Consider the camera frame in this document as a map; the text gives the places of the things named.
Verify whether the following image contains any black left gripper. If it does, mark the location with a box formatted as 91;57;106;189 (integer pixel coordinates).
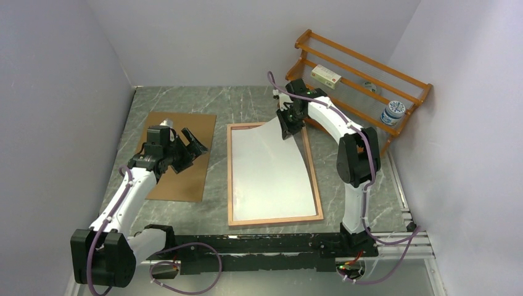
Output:
163;128;209;174

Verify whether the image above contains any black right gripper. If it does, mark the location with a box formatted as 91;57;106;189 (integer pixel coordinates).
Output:
276;105;306;140

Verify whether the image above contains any pink wooden photo frame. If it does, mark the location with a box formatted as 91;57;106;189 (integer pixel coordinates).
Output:
226;121;325;228

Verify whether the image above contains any brown cardboard backing board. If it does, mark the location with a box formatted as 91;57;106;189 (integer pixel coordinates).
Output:
128;112;216;202

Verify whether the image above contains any landscape photo print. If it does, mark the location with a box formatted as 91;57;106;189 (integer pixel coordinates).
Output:
231;115;319;223

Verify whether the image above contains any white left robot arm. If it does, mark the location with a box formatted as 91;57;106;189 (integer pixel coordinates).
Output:
70;123;208;292

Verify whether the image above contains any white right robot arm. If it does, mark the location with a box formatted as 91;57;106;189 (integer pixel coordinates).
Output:
273;79;381;256

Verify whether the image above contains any white green small box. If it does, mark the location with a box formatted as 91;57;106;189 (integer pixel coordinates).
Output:
310;65;342;89

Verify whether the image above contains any orange wooden shelf rack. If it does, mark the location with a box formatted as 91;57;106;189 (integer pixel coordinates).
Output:
286;29;433;154

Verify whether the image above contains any blue white round jar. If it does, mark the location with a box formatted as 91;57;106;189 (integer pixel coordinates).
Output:
381;101;406;126

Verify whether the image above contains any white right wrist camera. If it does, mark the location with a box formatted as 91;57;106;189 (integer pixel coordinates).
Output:
273;89;292;110

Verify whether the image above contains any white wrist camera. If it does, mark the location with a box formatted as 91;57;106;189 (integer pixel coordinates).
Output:
159;118;173;130
273;89;292;110

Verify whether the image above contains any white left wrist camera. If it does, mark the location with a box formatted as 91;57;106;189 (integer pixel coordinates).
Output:
159;118;173;130

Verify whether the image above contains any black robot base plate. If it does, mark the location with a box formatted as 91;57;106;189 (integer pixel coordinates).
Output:
148;232;379;275

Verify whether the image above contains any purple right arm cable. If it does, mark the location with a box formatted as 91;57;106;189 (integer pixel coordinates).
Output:
266;71;422;286

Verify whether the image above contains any aluminium rail frame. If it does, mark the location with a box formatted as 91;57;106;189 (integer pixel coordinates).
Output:
70;160;435;288

